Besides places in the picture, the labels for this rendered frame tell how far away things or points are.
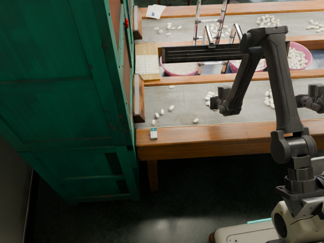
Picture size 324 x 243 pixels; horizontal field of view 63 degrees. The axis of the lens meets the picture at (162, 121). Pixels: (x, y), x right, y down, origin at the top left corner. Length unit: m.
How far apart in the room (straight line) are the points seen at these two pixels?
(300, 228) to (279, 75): 0.61
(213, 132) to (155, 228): 0.89
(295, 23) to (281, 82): 1.45
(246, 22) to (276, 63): 1.33
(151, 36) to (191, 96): 0.61
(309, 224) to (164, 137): 0.73
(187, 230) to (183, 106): 0.90
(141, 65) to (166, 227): 1.12
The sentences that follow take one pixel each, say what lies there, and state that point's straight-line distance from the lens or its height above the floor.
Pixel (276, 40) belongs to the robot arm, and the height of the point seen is 1.42.
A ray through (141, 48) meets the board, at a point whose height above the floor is 0.78.
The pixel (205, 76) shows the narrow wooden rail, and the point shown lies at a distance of 1.65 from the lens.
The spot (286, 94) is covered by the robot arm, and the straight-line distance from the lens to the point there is 0.86.
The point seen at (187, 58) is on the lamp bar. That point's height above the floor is 1.07.
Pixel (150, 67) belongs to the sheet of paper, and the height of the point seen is 0.78.
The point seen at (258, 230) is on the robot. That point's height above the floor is 0.28.
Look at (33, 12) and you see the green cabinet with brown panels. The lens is 0.81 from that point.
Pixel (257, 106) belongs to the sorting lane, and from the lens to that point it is 1.60.
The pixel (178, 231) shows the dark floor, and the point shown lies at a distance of 1.98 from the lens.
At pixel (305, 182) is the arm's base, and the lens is 0.85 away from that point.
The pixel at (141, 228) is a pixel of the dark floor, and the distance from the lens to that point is 1.99.
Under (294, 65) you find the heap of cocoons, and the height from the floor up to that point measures 0.74.
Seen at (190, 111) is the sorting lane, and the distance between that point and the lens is 1.50.
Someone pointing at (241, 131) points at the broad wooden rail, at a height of 0.76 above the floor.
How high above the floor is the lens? 1.93
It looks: 56 degrees down
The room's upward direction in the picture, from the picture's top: 1 degrees counter-clockwise
